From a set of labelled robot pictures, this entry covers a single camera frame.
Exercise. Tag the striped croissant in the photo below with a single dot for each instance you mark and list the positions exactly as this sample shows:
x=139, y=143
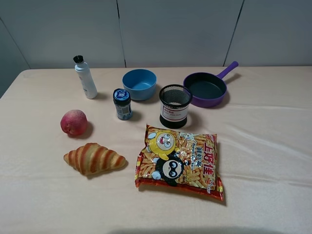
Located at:
x=92, y=158

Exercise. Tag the black mesh pen holder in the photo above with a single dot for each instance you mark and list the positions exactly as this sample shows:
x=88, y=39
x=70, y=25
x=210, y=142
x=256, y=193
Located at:
x=175, y=100

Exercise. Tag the blue plastic bowl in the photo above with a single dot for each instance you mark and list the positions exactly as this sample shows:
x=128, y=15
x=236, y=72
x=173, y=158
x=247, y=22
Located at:
x=140, y=83

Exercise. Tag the small blue-capped jar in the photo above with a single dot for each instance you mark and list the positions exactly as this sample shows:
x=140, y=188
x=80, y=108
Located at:
x=122, y=101

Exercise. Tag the prawn cracker snack bag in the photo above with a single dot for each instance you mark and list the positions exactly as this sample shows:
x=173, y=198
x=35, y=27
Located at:
x=180, y=160

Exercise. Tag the purple frying pan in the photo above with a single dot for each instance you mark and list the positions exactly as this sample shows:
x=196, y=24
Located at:
x=208, y=90

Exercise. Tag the red peach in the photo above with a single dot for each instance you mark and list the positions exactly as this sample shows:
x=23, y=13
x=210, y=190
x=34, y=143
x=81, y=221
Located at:
x=74, y=123

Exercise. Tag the white bottle with black brush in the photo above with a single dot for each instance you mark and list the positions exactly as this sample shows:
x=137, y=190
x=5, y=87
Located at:
x=83, y=70

